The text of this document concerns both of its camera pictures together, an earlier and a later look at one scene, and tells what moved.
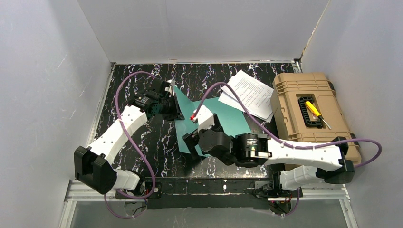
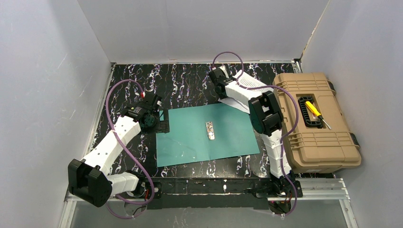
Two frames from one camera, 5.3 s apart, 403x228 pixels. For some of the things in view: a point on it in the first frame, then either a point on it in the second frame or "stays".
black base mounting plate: [211, 193] stays
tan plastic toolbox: [306, 112] stays
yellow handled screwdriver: [315, 112] stays
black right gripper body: [191, 140] to [217, 80]
